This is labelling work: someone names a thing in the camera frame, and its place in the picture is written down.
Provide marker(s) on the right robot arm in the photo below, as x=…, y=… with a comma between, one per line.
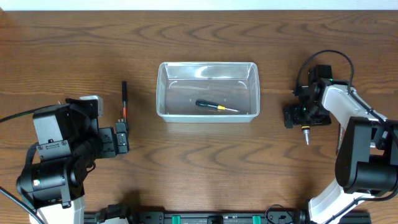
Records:
x=366, y=158

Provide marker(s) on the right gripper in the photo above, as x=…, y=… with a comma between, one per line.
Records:
x=306, y=118

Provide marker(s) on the slim black yellow screwdriver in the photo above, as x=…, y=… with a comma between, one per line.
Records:
x=208, y=104

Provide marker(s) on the small claw hammer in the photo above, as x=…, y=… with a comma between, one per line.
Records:
x=124, y=101

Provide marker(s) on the stubby yellow black screwdriver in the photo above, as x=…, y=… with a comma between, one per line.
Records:
x=306, y=133

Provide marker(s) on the clear plastic container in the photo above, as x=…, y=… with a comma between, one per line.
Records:
x=231, y=84

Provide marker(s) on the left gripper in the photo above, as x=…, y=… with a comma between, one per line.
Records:
x=108, y=142

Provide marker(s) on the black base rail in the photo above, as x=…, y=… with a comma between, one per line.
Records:
x=123, y=214

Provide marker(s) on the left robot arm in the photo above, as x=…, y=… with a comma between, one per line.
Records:
x=69, y=142

